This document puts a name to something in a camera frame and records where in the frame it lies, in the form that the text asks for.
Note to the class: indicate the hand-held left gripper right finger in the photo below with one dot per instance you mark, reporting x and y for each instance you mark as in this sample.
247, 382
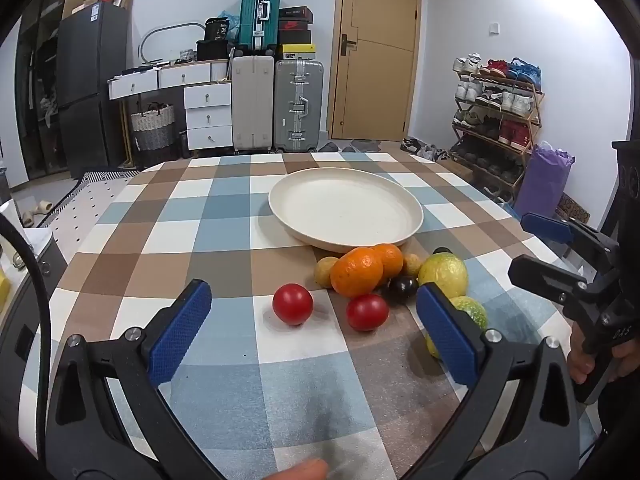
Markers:
447, 335

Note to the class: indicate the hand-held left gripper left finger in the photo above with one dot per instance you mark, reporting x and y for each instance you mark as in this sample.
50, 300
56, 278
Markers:
182, 330

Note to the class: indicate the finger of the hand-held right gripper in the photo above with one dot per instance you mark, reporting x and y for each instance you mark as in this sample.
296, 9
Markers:
547, 226
545, 277

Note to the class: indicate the yellow-green guava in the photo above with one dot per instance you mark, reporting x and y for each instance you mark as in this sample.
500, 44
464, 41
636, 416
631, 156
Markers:
472, 311
445, 272

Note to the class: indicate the dark plum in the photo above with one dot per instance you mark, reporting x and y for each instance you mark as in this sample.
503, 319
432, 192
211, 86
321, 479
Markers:
402, 289

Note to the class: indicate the red tomato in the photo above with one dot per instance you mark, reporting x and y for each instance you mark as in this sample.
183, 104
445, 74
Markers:
367, 312
292, 304

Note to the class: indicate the large orange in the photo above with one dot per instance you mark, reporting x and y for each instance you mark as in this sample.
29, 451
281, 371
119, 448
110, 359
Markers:
355, 272

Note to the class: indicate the cream round plate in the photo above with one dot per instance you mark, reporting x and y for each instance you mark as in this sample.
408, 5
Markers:
345, 205

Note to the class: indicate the person's right hand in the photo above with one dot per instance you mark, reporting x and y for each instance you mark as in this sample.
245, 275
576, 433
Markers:
577, 365

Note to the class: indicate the person's left hand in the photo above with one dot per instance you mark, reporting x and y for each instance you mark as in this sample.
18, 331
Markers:
302, 471

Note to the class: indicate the brown coir mat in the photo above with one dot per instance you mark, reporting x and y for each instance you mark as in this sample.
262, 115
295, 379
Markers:
572, 208

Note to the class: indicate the purple bag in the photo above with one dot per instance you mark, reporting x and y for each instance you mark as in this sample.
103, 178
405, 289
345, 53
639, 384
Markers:
542, 185

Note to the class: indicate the small yellow-brown fruit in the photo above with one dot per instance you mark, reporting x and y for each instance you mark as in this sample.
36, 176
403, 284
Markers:
325, 272
414, 263

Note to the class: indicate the small orange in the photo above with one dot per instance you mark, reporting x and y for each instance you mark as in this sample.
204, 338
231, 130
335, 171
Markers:
392, 259

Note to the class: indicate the wooden shoe rack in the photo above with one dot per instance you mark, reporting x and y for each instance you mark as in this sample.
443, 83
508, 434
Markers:
530, 125

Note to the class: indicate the checked tablecloth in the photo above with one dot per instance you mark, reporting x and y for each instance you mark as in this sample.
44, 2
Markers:
225, 210

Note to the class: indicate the rows of shoes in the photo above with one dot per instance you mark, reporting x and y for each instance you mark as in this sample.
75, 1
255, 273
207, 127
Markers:
495, 95

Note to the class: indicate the pile of loose sneakers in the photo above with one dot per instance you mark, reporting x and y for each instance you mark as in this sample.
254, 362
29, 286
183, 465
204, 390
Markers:
425, 149

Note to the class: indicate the black white patterned rug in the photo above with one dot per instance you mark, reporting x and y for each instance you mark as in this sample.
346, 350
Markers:
65, 205

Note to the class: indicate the pair of beige sandals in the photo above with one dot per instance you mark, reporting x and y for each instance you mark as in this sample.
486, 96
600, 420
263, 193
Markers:
36, 212

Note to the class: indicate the grey door mat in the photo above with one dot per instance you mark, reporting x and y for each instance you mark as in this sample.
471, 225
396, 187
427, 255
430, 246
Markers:
367, 144

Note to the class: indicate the grey wicker basket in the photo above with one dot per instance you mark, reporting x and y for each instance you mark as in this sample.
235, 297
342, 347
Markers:
152, 127

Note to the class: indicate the grey slipper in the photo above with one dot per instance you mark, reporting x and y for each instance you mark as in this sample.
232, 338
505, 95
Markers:
328, 147
348, 149

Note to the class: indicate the white drawer chest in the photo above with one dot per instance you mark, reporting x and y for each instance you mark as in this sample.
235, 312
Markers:
207, 117

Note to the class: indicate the beige suitcase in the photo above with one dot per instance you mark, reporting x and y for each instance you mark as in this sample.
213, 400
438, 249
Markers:
252, 105

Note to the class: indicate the wooden door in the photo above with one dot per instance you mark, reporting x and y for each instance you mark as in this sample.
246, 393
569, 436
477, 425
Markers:
375, 50

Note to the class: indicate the white vanity desk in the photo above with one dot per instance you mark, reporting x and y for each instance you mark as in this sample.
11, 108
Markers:
145, 80

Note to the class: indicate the silver suitcase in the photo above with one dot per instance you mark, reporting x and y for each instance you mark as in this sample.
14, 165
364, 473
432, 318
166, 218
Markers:
299, 105

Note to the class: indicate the dark grey fridge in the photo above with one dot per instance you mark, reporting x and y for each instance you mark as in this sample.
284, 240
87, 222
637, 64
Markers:
90, 85

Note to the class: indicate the small white basket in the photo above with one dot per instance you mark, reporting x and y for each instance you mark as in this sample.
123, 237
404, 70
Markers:
187, 54

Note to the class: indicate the black storage box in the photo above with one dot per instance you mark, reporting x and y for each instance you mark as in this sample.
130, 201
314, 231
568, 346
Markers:
212, 51

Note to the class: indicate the oval mirror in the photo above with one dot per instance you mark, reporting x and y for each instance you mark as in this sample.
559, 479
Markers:
170, 42

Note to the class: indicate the yellow shoe box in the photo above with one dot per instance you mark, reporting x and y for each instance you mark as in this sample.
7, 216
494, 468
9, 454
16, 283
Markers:
299, 52

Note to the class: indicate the black tub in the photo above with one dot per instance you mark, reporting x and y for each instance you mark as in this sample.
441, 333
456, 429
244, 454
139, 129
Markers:
217, 30

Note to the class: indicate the dark glass-door wardrobe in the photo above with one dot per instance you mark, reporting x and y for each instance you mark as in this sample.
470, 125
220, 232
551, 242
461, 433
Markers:
37, 60

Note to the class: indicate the blue plastic bag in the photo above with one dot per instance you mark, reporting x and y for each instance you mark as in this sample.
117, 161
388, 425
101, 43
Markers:
231, 22

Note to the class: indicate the plain black shoe box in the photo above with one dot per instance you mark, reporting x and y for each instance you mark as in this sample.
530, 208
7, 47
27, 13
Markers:
295, 37

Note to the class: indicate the black red-logo shoe box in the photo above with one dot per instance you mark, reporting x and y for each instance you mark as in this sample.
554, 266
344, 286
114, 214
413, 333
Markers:
295, 25

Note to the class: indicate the teal suitcase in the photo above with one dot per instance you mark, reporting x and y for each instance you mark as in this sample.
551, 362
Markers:
257, 15

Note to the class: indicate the flat cardboard box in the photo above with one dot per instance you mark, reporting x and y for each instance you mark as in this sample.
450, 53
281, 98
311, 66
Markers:
85, 6

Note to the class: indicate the white light switch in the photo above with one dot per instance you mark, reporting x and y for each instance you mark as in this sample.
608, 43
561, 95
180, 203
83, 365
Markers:
495, 28

